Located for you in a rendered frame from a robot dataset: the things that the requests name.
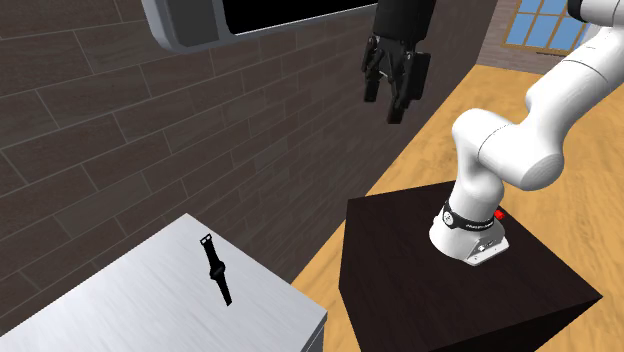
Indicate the grey metal table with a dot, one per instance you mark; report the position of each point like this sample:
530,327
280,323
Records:
146,302

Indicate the dark robot stand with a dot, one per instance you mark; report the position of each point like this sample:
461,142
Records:
414,292

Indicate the grey framed wall television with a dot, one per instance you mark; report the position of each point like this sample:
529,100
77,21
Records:
195,24

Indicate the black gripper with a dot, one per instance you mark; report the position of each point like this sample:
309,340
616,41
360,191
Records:
402,19

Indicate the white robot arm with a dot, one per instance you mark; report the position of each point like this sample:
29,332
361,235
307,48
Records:
512,151

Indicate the black wristwatch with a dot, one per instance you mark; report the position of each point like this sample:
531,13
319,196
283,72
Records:
217,270

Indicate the wooden framed window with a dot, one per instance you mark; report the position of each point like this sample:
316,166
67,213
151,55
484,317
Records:
546,27

